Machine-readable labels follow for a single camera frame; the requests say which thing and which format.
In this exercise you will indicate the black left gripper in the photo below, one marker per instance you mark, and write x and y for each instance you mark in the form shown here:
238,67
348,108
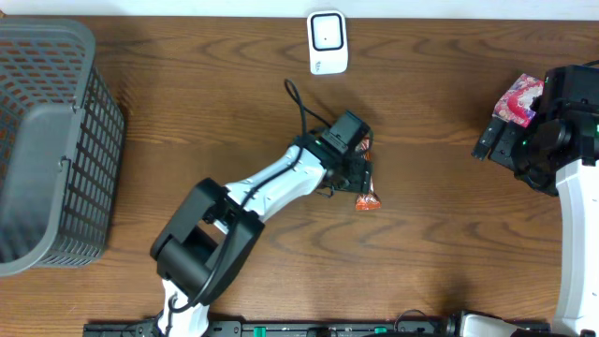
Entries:
357,170

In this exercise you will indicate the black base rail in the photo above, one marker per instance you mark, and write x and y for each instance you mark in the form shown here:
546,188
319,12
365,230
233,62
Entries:
148,328

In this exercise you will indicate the red purple snack bag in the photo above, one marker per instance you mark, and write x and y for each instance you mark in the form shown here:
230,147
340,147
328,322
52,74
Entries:
515,105

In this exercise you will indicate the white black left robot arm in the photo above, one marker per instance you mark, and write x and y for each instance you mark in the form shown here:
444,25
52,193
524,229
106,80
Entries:
207,240

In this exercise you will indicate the white barcode scanner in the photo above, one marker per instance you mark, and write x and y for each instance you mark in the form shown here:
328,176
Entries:
328,42

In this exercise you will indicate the dark grey plastic basket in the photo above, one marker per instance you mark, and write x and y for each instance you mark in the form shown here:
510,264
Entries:
62,143

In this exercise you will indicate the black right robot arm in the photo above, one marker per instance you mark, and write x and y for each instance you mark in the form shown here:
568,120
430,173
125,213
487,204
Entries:
577,309

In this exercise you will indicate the orange red chocolate bar wrapper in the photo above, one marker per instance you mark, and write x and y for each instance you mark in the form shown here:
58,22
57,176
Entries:
368,200

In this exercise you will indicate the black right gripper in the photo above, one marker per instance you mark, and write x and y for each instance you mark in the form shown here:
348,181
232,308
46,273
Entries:
502,151

